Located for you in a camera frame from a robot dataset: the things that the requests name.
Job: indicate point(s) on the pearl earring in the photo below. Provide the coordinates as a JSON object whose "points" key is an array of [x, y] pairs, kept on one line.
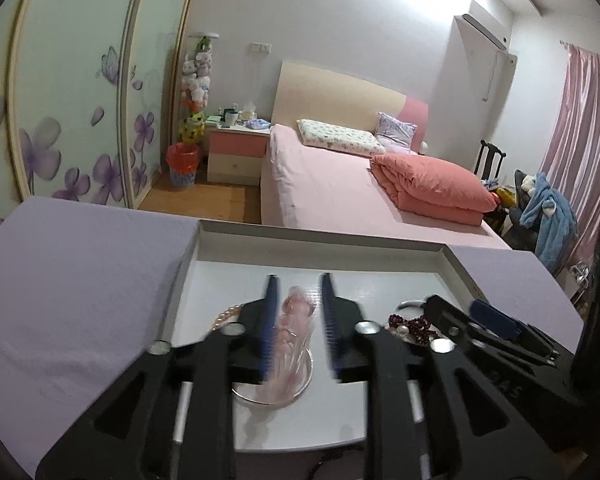
{"points": [[403, 330]]}

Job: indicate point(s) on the white wall switch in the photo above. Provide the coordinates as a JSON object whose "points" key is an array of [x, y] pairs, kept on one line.
{"points": [[260, 48]]}

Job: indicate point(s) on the folded pink quilt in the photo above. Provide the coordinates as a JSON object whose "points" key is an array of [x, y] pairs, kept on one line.
{"points": [[430, 185]]}

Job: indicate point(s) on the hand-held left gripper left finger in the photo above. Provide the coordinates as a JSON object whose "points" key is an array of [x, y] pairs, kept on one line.
{"points": [[269, 320]]}

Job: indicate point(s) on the plush toy tower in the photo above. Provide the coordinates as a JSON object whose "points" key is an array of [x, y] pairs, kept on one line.
{"points": [[197, 85]]}

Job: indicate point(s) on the red waste bin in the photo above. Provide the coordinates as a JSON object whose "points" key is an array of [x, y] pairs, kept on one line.
{"points": [[182, 165]]}

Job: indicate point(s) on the silver bangle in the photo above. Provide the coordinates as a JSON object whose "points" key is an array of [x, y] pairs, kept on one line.
{"points": [[405, 302]]}

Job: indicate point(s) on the bed with pink sheet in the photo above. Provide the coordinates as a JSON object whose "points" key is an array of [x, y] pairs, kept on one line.
{"points": [[330, 190]]}

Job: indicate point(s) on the grey cardboard tray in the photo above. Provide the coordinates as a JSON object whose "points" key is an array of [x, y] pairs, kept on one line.
{"points": [[380, 287]]}

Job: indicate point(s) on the white air conditioner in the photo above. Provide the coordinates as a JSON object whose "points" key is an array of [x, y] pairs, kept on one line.
{"points": [[482, 25]]}

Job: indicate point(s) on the white mug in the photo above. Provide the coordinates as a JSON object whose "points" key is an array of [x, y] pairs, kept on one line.
{"points": [[231, 118]]}

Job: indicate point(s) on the beige and pink headboard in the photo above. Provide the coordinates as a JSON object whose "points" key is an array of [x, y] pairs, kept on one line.
{"points": [[330, 95]]}

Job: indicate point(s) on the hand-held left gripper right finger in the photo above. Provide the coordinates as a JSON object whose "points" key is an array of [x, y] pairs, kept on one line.
{"points": [[330, 330]]}

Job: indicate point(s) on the dark wooden chair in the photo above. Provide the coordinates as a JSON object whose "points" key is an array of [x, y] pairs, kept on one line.
{"points": [[490, 160]]}

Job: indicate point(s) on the blue fleece robe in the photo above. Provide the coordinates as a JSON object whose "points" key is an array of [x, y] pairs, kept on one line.
{"points": [[550, 225]]}

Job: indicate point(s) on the white printed pillow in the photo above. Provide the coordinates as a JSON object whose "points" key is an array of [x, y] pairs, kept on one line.
{"points": [[340, 139]]}

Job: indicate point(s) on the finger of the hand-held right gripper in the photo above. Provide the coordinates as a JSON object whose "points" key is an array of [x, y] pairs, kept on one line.
{"points": [[447, 317], [495, 317]]}

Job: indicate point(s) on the blue cloth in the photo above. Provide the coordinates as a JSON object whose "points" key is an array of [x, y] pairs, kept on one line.
{"points": [[258, 124]]}

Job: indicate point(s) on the pink curtain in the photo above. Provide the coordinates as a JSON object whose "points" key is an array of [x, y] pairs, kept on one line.
{"points": [[585, 150]]}

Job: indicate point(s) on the purple floral pillow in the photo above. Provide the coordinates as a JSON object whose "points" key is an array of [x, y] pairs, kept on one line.
{"points": [[395, 132]]}

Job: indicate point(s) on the flower print sliding wardrobe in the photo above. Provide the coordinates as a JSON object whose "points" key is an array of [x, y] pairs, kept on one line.
{"points": [[70, 85]]}

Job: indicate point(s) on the tissue box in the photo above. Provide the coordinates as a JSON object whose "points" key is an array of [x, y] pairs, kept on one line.
{"points": [[249, 111]]}

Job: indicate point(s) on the colourful toys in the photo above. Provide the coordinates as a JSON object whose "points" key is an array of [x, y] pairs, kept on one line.
{"points": [[502, 194]]}

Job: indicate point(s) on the pink and beige nightstand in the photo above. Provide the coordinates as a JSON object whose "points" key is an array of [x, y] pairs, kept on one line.
{"points": [[235, 155]]}

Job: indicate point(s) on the curtain rod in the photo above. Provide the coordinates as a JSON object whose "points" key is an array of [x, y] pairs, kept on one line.
{"points": [[590, 52]]}

